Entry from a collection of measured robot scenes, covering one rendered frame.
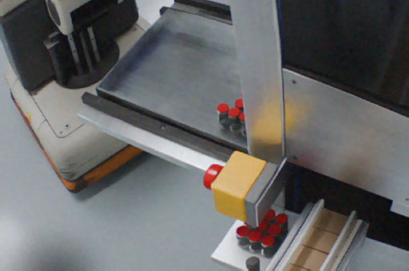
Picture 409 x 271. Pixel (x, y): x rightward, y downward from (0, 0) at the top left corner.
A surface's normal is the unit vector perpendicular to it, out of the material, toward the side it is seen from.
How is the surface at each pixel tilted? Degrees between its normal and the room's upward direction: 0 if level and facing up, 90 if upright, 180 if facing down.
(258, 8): 90
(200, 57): 0
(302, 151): 90
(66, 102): 0
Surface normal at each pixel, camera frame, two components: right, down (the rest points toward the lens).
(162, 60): -0.12, -0.65
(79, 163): 0.59, 0.56
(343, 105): -0.51, 0.69
